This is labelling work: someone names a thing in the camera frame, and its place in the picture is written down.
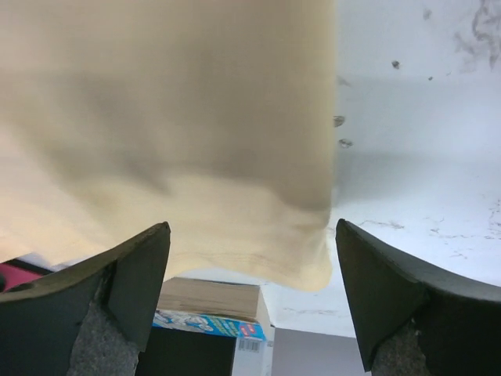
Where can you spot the blue picture book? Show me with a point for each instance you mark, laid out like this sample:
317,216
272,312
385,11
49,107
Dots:
236,311

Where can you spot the black pink drawer unit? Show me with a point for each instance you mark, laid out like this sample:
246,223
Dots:
16,272

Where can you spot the cream yellow t shirt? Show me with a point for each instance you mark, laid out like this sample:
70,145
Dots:
213,116

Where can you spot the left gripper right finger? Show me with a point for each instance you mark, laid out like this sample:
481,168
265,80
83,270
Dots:
412,317

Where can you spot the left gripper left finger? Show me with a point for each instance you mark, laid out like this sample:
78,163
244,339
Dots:
92,318

